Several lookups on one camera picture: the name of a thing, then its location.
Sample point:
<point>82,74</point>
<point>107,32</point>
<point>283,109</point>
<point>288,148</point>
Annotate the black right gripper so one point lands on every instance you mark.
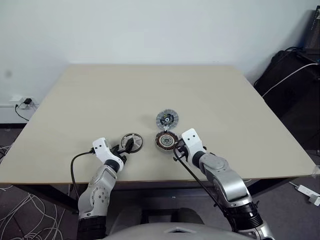
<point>182,153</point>

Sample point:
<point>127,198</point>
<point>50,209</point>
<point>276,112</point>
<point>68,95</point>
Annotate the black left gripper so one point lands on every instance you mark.
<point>118,151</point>

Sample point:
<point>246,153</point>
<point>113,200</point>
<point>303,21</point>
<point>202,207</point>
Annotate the black-rimmed silver spoked rotor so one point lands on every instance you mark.
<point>136,145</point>

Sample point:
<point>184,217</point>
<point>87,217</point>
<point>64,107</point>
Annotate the grey motor stator housing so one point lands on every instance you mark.
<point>166,141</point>

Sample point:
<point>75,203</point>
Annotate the silver motor cover with circuit board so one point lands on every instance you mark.
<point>165,119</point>

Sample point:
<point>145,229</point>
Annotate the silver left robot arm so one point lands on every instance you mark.
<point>97,190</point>

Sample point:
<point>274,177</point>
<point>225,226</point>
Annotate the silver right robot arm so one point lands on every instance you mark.
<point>225,180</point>

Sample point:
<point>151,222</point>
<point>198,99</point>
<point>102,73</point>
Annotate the silver robot torso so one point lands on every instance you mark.
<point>162,231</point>

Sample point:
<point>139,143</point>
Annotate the large black bag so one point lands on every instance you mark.
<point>292,100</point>

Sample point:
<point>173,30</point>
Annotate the white power strip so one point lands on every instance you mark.
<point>306,191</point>

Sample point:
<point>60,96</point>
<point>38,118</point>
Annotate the clear table corner guard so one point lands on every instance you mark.
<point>316,171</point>

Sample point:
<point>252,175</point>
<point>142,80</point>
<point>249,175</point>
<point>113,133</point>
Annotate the dark equipment rack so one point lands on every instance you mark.
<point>313,32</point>

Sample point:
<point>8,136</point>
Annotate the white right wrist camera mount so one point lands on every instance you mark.
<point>191,140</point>

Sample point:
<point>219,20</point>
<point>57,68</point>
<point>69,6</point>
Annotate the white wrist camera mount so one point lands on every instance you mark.
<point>191,140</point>
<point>101,147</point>

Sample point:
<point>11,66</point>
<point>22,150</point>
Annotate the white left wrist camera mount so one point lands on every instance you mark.
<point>101,147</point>

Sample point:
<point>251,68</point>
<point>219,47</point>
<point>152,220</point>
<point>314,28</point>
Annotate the white wall socket strip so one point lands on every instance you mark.
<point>18,98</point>

